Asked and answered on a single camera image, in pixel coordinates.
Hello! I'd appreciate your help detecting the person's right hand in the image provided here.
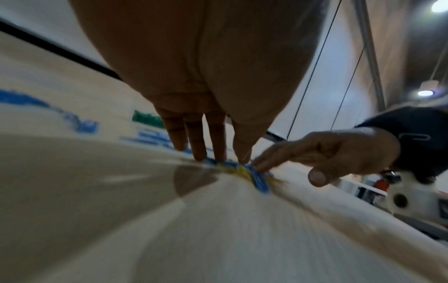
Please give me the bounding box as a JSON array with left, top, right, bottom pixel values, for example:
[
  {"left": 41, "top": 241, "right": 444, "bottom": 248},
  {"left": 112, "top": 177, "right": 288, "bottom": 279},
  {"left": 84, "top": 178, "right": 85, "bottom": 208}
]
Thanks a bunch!
[{"left": 251, "top": 128, "right": 402, "bottom": 187}]

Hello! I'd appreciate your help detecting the person's left hand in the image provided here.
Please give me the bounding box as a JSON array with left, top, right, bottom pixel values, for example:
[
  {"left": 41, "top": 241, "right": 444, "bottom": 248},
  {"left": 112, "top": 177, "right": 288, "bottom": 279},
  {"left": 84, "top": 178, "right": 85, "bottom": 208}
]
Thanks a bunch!
[{"left": 69, "top": 0, "right": 330, "bottom": 164}]

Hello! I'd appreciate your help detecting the blue and yellow packet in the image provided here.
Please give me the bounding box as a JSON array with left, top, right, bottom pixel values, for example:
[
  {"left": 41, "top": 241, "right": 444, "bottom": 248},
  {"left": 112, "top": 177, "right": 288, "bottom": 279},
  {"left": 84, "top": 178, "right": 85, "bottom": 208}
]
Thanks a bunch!
[{"left": 204, "top": 157, "right": 282, "bottom": 197}]

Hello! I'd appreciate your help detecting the grey metal pillar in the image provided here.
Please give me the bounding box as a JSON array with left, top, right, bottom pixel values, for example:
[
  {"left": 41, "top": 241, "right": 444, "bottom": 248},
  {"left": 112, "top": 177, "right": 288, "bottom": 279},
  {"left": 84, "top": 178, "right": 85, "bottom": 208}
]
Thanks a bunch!
[{"left": 353, "top": 0, "right": 387, "bottom": 109}]

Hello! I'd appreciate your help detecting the white pendant lamp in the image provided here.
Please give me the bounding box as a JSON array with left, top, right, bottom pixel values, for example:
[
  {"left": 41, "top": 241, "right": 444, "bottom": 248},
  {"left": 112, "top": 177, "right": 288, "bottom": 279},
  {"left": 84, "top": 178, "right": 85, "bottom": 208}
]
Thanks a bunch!
[{"left": 416, "top": 79, "right": 442, "bottom": 98}]

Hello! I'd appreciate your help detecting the large white printed sack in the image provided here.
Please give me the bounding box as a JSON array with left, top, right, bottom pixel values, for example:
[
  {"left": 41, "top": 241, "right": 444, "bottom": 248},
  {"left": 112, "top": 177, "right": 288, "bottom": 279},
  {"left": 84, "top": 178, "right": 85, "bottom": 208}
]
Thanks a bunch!
[{"left": 0, "top": 30, "right": 448, "bottom": 283}]

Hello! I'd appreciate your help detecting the black wrist strap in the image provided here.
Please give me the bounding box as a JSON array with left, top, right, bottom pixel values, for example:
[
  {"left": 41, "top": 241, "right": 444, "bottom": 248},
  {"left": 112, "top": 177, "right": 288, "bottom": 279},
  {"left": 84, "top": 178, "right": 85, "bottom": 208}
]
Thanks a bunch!
[{"left": 354, "top": 106, "right": 448, "bottom": 184}]

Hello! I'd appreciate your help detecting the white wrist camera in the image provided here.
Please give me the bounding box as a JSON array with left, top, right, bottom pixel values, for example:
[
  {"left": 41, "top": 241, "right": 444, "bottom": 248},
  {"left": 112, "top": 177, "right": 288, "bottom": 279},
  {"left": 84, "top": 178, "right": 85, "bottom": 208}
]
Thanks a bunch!
[{"left": 381, "top": 170, "right": 448, "bottom": 220}]

